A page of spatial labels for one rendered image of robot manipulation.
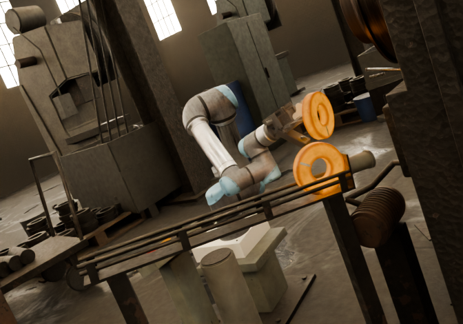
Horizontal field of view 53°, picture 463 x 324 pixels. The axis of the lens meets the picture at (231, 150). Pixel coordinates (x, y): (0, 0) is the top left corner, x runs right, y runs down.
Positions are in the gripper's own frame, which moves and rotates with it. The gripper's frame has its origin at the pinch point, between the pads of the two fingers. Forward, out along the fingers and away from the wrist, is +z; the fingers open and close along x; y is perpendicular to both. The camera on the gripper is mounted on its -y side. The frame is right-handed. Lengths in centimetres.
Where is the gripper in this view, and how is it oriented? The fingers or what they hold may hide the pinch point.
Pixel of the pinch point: (316, 109)
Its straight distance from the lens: 156.7
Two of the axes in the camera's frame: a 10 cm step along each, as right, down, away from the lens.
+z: 6.2, -4.1, -6.7
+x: 5.5, -3.8, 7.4
